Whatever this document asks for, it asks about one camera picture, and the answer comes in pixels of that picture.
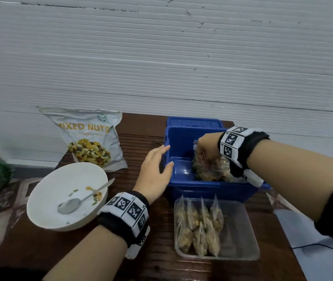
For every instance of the person's right forearm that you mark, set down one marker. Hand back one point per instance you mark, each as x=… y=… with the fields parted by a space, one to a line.
x=292 y=175

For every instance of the person's left thumb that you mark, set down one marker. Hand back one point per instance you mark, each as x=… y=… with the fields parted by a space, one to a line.
x=168 y=171

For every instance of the pile of small nut packets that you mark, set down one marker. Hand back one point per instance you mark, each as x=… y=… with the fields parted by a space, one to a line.
x=200 y=228

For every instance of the clear plastic tray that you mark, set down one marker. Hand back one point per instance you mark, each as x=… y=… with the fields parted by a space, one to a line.
x=242 y=231

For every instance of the blue plastic box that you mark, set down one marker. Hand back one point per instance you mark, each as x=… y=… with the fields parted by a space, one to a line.
x=184 y=175

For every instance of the large white nut pouch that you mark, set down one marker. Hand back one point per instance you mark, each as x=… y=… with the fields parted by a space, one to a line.
x=92 y=134

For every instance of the person's left forearm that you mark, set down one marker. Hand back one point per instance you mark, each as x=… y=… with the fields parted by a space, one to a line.
x=90 y=256

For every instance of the white bowl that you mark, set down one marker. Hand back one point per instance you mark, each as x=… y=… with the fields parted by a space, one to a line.
x=52 y=187

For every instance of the person's right hand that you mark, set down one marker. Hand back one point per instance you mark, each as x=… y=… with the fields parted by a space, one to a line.
x=210 y=144

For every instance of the black white marker wristband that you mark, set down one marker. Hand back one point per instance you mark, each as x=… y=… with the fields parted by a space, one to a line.
x=238 y=149
x=125 y=215

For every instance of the person's right fingers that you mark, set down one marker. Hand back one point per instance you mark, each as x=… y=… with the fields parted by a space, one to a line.
x=204 y=157

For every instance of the metal spoon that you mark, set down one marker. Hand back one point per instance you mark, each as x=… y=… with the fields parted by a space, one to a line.
x=73 y=204

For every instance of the person's left hand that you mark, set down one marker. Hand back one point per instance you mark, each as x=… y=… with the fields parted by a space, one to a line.
x=150 y=178

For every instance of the leftover nut pieces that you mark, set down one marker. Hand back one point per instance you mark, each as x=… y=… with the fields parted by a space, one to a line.
x=96 y=194

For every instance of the clear nut-filled bag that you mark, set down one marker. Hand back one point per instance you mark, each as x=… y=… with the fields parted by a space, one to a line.
x=210 y=172

